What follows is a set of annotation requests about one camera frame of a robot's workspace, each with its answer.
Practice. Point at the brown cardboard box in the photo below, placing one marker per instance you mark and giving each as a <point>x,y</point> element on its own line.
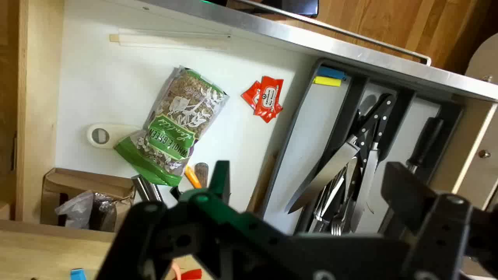
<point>78,200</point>

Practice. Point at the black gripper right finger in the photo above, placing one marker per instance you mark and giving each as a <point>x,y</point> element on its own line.
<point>447,228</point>

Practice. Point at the red ketchup sachets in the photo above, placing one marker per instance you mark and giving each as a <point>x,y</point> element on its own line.
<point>264,97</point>

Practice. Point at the dark grey cutlery tray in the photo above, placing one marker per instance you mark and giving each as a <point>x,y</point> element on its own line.
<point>349,124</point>

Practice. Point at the blue yellow sponge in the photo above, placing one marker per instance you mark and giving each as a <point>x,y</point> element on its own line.
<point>329,77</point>

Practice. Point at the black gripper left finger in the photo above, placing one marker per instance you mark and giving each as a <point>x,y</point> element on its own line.
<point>226,244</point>

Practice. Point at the green granola snack bag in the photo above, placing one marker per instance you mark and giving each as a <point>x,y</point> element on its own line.
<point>184,110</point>

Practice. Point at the white tape roll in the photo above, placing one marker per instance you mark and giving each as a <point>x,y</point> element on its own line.
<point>106,136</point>

